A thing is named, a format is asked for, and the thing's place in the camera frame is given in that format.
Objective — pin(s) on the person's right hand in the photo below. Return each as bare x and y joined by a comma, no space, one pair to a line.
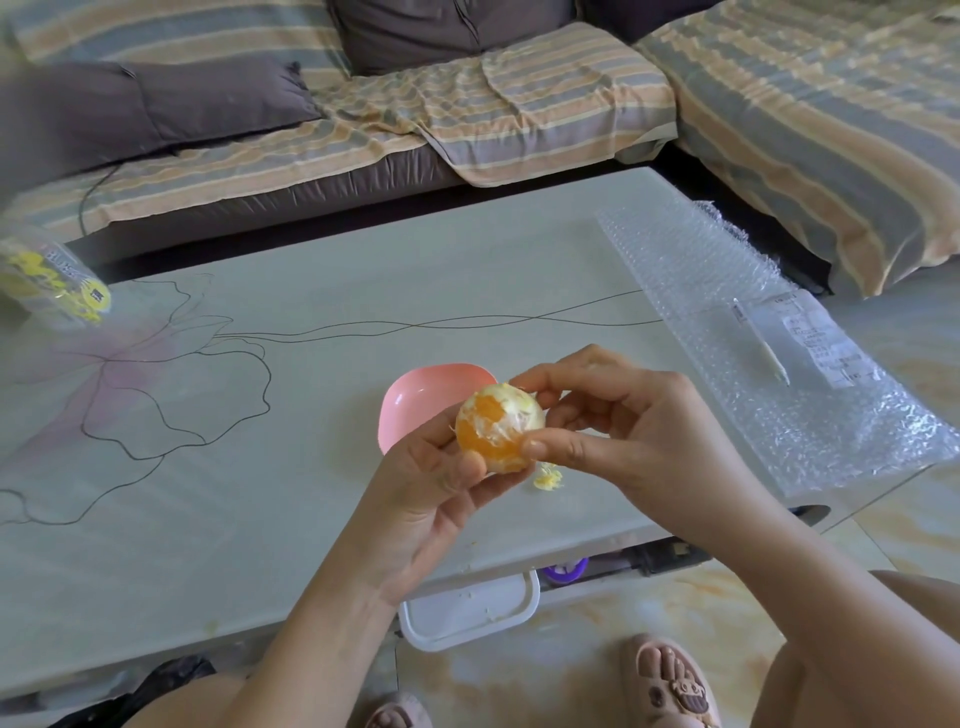
660,450

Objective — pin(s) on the person's left hand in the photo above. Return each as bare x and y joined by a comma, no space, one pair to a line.
412,510

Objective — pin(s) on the pink plastic dish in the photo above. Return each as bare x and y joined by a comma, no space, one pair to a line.
420,397

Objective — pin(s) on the small white pith clump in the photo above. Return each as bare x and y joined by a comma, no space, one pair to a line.
547,478

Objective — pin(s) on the orange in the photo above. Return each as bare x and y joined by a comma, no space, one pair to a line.
499,427

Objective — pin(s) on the person's left forearm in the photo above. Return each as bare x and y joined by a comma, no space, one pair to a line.
307,652

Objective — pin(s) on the person's right forearm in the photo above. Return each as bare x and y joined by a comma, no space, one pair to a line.
847,607

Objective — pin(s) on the person's left foot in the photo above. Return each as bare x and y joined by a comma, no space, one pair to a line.
397,712

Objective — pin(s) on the person's foot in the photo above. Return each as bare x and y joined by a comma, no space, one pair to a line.
397,712
671,679

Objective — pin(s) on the person's right foot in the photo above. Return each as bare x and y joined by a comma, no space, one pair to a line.
671,679

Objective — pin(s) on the person's right leg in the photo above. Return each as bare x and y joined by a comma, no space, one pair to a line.
780,690

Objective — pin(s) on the person's leg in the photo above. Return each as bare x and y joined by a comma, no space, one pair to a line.
187,701
780,690

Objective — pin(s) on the person's left leg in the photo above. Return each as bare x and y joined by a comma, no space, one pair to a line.
187,701

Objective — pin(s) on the black box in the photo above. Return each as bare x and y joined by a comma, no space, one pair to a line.
671,556

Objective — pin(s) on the white plastic container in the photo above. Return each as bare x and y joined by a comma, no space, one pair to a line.
469,611

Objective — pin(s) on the thin white stick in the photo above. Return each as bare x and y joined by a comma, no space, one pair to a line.
765,349

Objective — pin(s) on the clear bubble wrap sheet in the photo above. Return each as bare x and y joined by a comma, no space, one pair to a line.
682,270

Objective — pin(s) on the clear plastic bag paper label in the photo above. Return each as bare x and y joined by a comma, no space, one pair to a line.
817,341

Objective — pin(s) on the black plastic bag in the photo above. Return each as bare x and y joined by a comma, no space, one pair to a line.
127,697

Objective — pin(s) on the dark brown sofa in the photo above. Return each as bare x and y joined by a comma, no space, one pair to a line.
277,195

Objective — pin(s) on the striped sofa sheet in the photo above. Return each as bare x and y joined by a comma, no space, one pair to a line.
547,105
802,112

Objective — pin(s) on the clear bottle yellow label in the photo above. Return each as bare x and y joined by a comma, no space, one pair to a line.
52,281

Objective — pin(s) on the dark purple cushion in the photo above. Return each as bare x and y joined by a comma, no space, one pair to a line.
645,15

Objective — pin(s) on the grey upright cushion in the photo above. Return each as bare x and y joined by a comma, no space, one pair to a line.
442,34

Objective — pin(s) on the grey flat pillow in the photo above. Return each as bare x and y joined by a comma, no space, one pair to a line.
150,109

